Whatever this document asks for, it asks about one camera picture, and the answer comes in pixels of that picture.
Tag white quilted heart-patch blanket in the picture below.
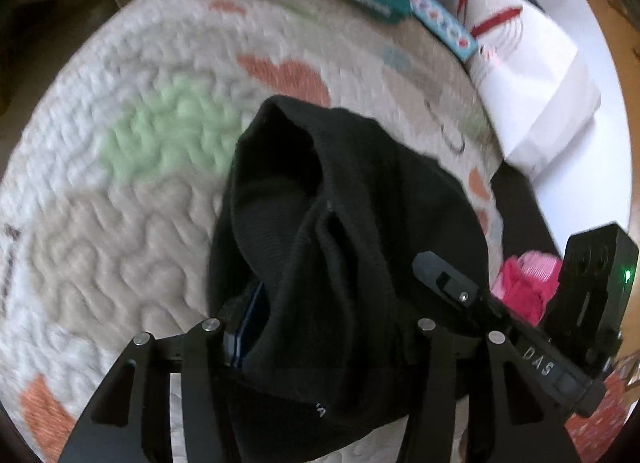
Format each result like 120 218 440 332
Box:
0 0 640 463

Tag dark brown sheet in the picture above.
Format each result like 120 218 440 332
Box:
492 162 563 264

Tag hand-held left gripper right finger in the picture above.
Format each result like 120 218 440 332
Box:
400 318 571 463

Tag pink and red cloth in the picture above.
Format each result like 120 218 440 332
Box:
492 250 563 329

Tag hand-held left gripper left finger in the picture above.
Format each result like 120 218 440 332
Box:
57 283 272 463

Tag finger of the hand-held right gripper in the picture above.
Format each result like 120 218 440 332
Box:
412 252 486 316

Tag black pants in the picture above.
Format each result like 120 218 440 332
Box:
207 95 493 463

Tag light blue printed box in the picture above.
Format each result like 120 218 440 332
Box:
404 0 482 62

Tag white pillow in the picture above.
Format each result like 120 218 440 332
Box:
454 0 602 180

